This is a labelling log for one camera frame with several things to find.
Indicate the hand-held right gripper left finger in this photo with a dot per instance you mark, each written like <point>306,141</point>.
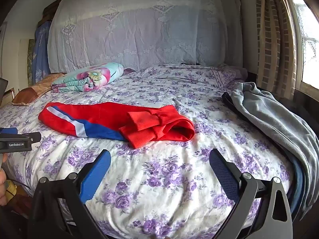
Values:
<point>96,178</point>

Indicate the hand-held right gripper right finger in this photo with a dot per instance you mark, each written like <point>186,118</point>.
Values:
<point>224,176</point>

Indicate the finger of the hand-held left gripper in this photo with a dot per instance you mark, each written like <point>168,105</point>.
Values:
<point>15,143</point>
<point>8,130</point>

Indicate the red pants with striped side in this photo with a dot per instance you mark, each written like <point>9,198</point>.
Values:
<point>99,122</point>

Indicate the person's left hand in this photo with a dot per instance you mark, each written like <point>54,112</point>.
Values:
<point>2,186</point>

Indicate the yellow object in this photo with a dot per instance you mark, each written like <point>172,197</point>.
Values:
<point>11,189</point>

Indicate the brown satin pillow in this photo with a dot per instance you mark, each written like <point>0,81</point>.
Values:
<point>32,89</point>

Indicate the bed with purple floral sheet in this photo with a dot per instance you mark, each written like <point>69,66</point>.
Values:
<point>154,174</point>

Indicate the grey fleece garment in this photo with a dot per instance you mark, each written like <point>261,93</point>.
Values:
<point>276,127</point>

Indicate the dark blue garment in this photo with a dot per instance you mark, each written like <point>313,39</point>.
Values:
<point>297,179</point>

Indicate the blue printed cloth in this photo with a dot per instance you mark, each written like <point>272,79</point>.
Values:
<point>41,52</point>

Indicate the folded teal floral quilt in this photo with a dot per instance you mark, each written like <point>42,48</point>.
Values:
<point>92,78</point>

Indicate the beige checked curtain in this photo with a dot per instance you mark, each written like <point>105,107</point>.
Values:
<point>274,34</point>

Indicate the white lace cover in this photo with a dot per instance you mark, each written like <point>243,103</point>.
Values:
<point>144,27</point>

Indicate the bright window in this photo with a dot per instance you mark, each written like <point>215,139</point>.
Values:
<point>307,37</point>

